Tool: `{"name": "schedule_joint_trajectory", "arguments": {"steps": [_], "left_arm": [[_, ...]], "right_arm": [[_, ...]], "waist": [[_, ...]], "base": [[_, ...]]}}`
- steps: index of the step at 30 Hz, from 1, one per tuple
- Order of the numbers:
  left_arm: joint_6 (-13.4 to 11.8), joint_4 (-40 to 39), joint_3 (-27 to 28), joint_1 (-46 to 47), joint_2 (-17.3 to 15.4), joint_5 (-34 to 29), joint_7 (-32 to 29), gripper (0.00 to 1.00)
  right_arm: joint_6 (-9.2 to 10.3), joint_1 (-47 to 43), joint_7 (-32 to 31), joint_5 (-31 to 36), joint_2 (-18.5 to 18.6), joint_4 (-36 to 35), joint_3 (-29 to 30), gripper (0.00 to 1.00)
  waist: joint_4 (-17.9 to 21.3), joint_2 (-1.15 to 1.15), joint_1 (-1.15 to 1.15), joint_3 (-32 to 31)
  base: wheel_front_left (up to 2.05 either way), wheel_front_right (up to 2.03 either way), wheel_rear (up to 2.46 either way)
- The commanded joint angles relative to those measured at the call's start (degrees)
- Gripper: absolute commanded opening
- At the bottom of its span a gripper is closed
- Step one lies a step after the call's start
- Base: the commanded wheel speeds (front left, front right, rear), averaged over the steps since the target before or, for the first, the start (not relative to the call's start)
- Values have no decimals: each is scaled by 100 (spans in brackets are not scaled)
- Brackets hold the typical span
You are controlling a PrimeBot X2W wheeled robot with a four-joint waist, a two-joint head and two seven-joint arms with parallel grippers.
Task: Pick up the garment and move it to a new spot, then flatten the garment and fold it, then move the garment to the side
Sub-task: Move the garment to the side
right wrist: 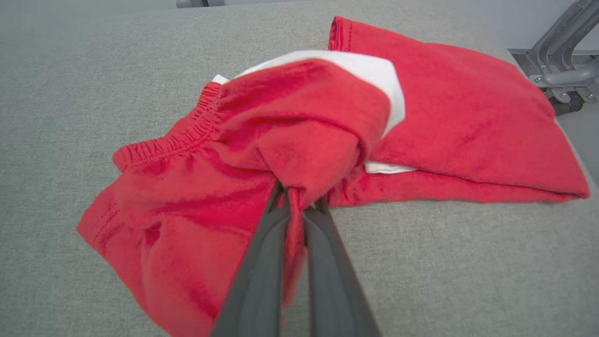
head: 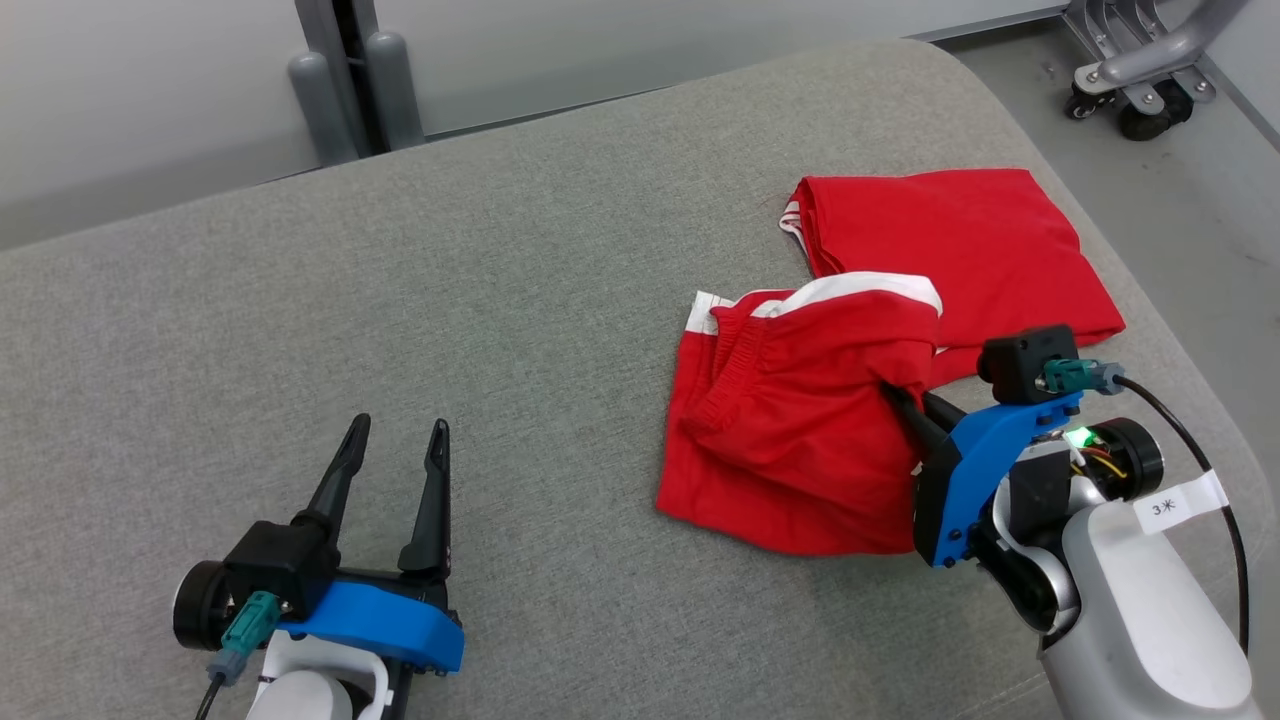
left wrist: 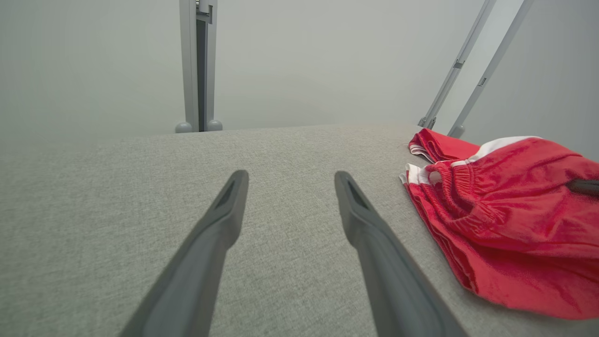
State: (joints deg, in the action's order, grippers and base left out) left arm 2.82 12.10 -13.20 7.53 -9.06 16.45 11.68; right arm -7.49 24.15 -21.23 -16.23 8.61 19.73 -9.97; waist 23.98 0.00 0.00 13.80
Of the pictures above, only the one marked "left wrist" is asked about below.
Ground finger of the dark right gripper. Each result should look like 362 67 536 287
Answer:
566 179 599 197

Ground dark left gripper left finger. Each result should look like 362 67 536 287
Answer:
119 169 249 337

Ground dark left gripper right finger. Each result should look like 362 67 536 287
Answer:
334 171 468 337

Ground red shorts with white panels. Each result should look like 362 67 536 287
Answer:
399 136 599 320

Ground slim grey metal post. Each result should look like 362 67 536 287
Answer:
418 0 497 130
448 0 534 139

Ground grey double partition post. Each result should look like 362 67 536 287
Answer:
175 0 223 133

